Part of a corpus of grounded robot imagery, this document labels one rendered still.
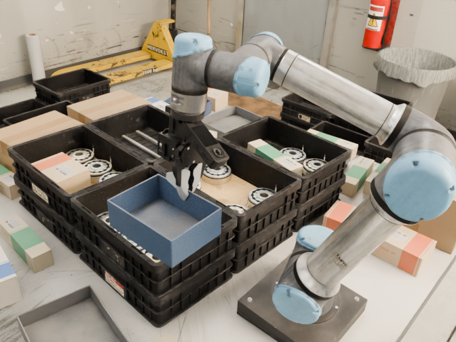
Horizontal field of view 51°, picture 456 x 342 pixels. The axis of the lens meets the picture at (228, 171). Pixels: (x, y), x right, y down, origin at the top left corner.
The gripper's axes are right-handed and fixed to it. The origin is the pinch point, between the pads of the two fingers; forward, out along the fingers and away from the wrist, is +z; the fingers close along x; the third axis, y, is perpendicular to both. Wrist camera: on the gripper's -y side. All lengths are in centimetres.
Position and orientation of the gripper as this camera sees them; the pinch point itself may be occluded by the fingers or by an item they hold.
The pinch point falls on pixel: (188, 195)
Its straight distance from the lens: 108.5
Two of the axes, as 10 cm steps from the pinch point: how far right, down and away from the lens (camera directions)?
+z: -1.1, 8.8, 4.5
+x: -6.6, 2.8, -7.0
